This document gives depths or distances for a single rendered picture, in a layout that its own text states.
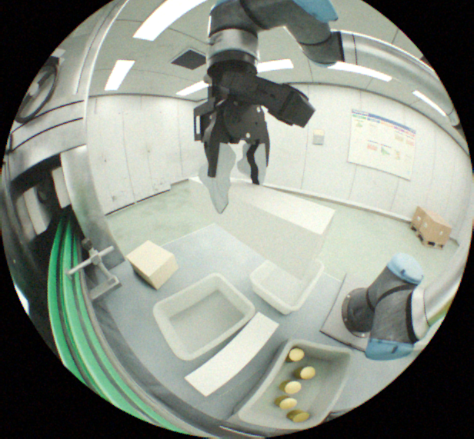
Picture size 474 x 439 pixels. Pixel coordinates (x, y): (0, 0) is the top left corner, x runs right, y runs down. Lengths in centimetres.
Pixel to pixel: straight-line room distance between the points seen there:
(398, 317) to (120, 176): 360
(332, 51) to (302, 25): 9
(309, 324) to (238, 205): 41
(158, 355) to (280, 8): 67
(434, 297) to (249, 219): 32
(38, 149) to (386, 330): 92
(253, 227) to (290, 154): 333
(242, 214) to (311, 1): 28
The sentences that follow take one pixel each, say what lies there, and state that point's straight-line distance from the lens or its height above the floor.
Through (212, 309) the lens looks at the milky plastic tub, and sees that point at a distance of 46.
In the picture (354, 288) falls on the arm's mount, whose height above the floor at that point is 77.
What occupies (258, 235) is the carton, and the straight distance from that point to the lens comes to 16.
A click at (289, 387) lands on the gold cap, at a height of 81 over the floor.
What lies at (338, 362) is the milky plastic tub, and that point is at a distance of 44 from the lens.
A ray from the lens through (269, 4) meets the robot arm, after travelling 23.
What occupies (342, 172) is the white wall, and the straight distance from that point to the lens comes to 347.
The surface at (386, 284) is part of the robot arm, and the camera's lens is 40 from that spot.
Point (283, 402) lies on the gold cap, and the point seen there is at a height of 81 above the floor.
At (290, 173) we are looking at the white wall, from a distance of 351.
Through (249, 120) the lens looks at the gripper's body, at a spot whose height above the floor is 120.
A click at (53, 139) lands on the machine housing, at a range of 60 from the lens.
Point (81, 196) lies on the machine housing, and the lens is 59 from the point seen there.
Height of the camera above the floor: 117
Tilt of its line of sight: 24 degrees down
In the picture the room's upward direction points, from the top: straight up
